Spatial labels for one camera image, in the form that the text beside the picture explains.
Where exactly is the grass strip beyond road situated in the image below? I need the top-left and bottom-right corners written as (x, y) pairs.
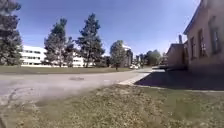
top-left (0, 64), bottom-right (135, 75)

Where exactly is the tall dark conifer tree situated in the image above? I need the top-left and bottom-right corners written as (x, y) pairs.
top-left (0, 0), bottom-right (24, 67)

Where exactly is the beige building with tall windows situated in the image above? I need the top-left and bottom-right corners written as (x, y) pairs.
top-left (182, 0), bottom-right (224, 73)

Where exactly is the white multi-storey building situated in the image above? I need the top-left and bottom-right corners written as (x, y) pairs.
top-left (18, 44), bottom-right (86, 69)

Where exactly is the small round-crowned tree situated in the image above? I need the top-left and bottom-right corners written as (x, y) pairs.
top-left (109, 39), bottom-right (129, 72)

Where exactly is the grey asphalt road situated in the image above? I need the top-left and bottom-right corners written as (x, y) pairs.
top-left (0, 68), bottom-right (154, 108)

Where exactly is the manhole cover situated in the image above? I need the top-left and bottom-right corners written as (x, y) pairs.
top-left (68, 76), bottom-right (85, 82)

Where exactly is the paved forecourt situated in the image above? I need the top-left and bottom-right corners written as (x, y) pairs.
top-left (134, 68), bottom-right (224, 92)

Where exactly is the pale concrete path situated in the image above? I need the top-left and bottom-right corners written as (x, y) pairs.
top-left (117, 70), bottom-right (155, 87)

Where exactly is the clump of trees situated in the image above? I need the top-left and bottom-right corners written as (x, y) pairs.
top-left (138, 49), bottom-right (163, 67)

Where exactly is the patchy grass ground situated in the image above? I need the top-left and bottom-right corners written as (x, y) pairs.
top-left (0, 83), bottom-right (224, 128)

